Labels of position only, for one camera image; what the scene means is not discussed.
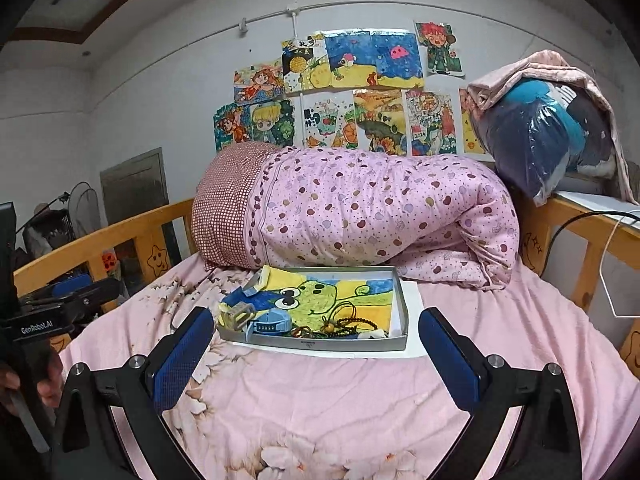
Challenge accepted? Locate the green monster drawing paper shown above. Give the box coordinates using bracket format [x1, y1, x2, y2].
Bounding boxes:
[221, 266, 395, 339]

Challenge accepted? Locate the grey tray box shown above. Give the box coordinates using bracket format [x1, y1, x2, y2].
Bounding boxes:
[216, 266, 409, 353]

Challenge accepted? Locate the yellow wooden bed rail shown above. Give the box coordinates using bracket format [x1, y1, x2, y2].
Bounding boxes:
[14, 198, 196, 297]

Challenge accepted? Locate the pink dotted rolled quilt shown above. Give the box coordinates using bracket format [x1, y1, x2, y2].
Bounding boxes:
[192, 142, 520, 289]

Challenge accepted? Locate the blue kids smartwatch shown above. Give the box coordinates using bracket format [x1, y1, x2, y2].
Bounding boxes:
[245, 308, 293, 342]

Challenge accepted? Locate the wall drawings collage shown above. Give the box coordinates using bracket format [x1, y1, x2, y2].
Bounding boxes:
[213, 22, 490, 159]

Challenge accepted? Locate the pink floral bed sheet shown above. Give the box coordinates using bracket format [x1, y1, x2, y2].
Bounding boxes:
[62, 256, 639, 479]

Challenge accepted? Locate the silver grey buckle watch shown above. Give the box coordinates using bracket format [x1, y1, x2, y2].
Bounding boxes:
[218, 301, 256, 332]

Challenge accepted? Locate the black cord flower pendant necklace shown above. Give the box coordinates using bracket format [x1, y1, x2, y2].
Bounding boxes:
[322, 300, 359, 336]

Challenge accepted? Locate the person's left hand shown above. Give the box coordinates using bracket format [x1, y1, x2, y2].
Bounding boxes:
[0, 343, 66, 416]

